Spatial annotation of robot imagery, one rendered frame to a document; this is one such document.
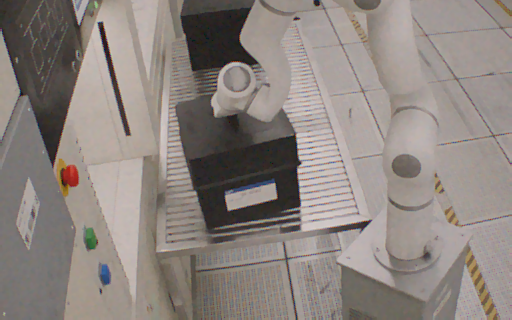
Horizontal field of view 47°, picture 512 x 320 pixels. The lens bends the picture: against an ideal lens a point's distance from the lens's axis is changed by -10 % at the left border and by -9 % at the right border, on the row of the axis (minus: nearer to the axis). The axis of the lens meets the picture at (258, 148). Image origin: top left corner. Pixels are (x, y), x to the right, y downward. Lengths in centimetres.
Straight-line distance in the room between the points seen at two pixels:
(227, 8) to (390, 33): 122
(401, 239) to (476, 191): 149
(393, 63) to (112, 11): 77
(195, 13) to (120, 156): 72
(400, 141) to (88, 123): 94
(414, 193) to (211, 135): 56
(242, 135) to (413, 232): 51
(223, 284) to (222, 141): 111
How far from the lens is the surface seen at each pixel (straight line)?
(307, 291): 262
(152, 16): 286
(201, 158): 165
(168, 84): 251
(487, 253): 278
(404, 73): 134
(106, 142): 194
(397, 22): 132
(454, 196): 303
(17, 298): 82
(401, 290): 161
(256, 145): 167
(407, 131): 138
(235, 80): 145
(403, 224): 157
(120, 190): 185
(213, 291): 268
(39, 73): 106
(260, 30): 137
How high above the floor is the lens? 199
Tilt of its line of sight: 36 degrees down
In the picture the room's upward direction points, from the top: 8 degrees counter-clockwise
